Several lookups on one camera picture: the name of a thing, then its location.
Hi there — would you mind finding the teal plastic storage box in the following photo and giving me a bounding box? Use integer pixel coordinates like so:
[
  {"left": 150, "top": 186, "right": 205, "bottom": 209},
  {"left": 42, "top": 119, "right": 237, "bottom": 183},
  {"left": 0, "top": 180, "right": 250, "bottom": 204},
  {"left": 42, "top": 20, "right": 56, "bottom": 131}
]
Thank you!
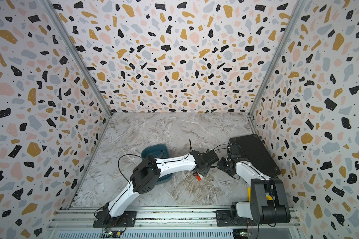
[{"left": 141, "top": 144, "right": 173, "bottom": 185}]

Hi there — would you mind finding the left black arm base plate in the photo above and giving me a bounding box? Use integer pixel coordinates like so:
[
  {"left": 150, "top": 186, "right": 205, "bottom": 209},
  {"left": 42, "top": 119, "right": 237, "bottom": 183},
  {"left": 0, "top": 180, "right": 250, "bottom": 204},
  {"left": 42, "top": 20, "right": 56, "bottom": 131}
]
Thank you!
[{"left": 93, "top": 211, "right": 137, "bottom": 228}]

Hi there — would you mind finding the yellow triangular plastic piece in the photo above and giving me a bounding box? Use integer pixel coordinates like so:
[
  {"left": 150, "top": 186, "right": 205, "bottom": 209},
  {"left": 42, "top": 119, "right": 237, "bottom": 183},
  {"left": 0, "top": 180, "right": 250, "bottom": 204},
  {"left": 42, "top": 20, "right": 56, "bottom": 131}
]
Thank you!
[{"left": 247, "top": 187, "right": 273, "bottom": 202}]

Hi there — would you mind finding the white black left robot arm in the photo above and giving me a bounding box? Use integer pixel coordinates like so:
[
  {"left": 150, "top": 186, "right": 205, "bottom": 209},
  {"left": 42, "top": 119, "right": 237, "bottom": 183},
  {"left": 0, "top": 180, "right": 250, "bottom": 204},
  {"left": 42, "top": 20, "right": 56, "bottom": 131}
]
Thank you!
[{"left": 102, "top": 150, "right": 218, "bottom": 220}]

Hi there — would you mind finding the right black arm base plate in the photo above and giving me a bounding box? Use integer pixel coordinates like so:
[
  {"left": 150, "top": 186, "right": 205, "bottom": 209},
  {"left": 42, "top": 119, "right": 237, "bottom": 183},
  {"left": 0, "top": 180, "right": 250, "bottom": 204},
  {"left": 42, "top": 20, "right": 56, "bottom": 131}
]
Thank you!
[{"left": 215, "top": 210, "right": 257, "bottom": 227}]

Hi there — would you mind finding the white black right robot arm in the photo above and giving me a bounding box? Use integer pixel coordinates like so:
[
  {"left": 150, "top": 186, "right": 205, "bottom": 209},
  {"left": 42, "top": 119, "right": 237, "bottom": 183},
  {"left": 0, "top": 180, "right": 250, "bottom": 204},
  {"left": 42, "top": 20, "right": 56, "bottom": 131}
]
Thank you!
[{"left": 216, "top": 158, "right": 291, "bottom": 227}]

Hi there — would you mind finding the black flat plate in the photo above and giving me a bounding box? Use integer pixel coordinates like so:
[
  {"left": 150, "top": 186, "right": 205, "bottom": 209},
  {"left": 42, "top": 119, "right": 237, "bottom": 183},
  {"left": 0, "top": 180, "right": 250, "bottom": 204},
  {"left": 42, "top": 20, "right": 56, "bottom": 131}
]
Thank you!
[{"left": 228, "top": 134, "right": 281, "bottom": 177}]

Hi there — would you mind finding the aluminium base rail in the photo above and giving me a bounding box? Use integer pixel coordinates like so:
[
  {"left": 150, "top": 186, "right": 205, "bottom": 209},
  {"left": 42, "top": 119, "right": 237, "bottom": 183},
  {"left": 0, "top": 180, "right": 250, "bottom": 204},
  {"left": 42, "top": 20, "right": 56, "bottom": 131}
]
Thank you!
[{"left": 46, "top": 206, "right": 305, "bottom": 239}]

